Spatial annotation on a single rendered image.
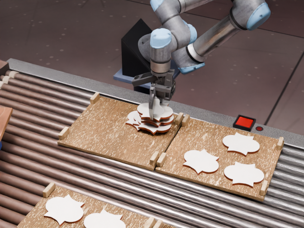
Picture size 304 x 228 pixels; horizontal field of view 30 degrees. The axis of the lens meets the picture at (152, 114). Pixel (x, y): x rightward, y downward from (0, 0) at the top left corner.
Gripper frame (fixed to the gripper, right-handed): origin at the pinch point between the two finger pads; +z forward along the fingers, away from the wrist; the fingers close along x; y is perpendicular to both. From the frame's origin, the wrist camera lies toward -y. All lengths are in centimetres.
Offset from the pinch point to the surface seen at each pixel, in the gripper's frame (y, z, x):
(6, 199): -37, 11, -54
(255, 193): 46, 9, -24
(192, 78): -32, 103, 183
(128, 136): -8.3, 8.9, -8.4
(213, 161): 27.8, 7.7, -13.5
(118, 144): -10.0, 8.9, -14.5
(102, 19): -137, 103, 252
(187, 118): 11.4, 6.2, 7.2
